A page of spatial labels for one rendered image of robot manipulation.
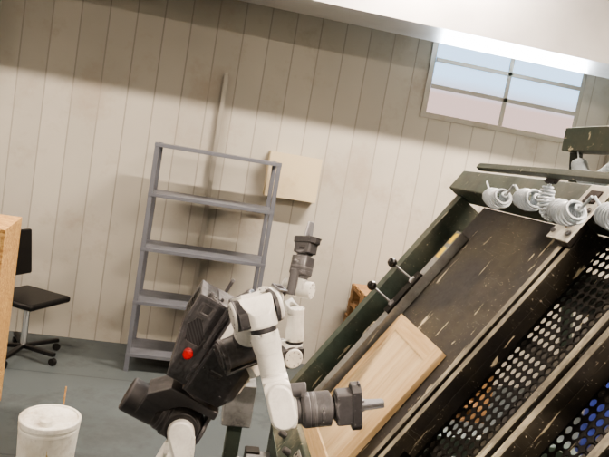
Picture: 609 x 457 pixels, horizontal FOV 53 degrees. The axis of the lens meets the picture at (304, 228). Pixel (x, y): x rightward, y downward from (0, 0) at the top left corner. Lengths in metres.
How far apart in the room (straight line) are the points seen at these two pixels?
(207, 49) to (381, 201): 2.03
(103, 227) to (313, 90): 2.17
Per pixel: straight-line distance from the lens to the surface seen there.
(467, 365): 1.72
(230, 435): 2.70
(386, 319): 2.38
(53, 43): 5.60
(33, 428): 3.39
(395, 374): 2.09
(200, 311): 1.93
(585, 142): 2.76
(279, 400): 1.52
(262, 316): 1.52
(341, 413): 1.59
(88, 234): 5.55
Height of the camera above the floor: 1.88
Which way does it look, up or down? 6 degrees down
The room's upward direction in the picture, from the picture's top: 10 degrees clockwise
